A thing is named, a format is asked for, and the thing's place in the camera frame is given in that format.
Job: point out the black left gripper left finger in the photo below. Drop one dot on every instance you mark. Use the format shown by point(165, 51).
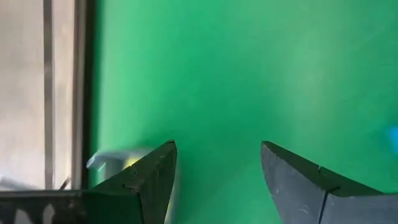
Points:
point(146, 193)

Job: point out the yellow block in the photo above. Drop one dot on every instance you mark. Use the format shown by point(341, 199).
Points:
point(130, 162)

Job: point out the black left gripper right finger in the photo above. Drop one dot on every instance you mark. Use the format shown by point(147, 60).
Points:
point(304, 199)

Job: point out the gray plastic bin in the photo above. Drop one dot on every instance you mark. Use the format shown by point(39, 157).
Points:
point(109, 168)

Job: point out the blue block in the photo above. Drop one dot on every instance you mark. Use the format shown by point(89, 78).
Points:
point(393, 137)

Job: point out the green table mat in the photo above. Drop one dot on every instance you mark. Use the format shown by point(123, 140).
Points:
point(233, 77)

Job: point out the black aluminium frame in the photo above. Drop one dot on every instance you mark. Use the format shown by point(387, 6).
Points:
point(88, 93)

